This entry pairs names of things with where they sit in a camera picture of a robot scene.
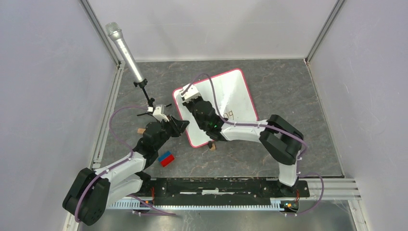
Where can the pink framed whiteboard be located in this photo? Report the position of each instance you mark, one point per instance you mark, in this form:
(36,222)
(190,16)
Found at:
(233,99)

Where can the aluminium corner rail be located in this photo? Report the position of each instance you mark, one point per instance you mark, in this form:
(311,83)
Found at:
(324,30)
(100,31)

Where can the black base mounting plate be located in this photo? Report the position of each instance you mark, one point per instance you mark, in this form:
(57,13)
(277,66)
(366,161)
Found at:
(220,191)

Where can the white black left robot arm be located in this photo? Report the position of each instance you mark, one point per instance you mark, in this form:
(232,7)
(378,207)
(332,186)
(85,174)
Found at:
(94,190)

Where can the aluminium corner rail right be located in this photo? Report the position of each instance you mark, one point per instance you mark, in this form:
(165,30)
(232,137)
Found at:
(324,30)

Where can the red blue block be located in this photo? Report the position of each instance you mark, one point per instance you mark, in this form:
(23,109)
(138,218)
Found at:
(166,159)

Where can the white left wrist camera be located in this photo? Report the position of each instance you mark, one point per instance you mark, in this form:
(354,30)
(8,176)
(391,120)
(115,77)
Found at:
(158,112)

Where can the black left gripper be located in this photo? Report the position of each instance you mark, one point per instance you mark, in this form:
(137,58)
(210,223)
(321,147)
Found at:
(178,126)

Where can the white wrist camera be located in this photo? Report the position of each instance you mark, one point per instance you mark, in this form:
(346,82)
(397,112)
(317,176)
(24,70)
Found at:
(188,93)
(158,112)

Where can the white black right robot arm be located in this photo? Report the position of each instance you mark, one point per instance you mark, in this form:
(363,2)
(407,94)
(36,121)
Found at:
(282,141)

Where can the black microphone stand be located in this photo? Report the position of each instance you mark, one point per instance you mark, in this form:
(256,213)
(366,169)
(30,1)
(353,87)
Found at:
(150,100)

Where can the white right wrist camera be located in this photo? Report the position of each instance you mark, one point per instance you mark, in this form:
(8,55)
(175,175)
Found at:
(188,93)

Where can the aluminium corner rail left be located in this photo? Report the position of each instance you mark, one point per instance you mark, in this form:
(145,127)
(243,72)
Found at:
(100,31)

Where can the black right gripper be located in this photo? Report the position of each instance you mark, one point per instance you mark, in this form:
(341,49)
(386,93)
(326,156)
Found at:
(188,103)

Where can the small wooden block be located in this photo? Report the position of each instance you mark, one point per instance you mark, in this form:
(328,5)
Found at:
(140,130)

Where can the silver microphone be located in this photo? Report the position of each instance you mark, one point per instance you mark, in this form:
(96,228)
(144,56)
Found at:
(114,32)

